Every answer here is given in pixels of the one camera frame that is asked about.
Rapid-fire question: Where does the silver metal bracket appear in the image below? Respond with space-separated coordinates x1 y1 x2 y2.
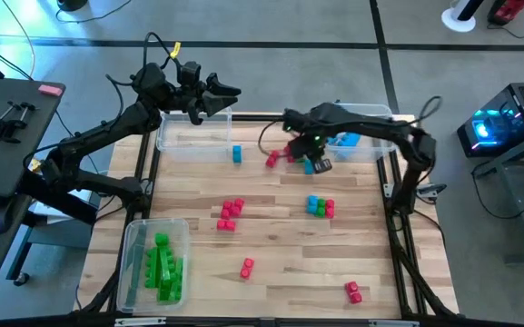
369 319 420 327
114 316 167 327

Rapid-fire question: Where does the black clamp tool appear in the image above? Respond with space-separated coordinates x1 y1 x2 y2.
0 101 36 144

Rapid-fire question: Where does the black aluminium table frame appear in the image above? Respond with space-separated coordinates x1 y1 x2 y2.
79 111 460 319

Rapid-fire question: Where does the black desk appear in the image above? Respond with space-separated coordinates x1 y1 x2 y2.
0 77 94 310

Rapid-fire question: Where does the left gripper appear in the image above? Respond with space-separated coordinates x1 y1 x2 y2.
170 72 242 126

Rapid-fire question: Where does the clear plastic bin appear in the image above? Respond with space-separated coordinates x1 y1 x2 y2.
155 104 233 164
320 102 397 164
116 217 191 315

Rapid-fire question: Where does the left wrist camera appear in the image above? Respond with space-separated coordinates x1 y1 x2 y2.
178 61 203 87

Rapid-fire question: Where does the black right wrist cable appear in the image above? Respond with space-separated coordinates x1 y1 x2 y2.
258 118 291 156

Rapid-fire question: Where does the pink eraser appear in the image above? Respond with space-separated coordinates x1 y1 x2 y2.
37 84 64 98

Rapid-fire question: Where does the black computer tower with lights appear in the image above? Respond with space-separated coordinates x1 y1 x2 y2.
456 81 524 159

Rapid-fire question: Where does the black round floor base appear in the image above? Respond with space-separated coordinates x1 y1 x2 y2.
55 0 89 13

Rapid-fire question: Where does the red black floor object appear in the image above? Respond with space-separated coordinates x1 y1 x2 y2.
487 0 524 26

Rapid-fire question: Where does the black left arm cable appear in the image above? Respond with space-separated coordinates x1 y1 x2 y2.
142 31 185 85

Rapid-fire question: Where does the white round floor stand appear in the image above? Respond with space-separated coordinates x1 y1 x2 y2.
440 0 488 34

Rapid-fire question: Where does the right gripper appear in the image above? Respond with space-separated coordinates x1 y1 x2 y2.
287 131 334 175

